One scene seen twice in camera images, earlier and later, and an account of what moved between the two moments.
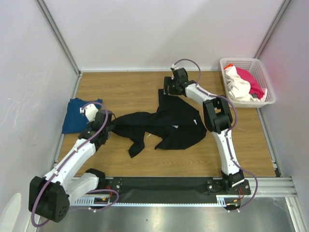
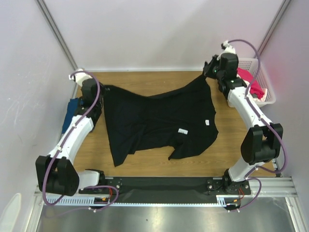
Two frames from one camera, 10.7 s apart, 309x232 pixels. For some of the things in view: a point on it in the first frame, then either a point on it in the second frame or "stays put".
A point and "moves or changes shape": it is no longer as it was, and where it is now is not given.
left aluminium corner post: x=48 y=16 stays put
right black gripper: x=167 y=85 to x=208 y=69
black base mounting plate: x=170 y=190 stays put
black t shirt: x=176 y=125 moves or changes shape
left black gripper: x=109 y=128 to x=104 y=90
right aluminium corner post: x=282 y=8 stays put
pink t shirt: x=254 y=88 stays put
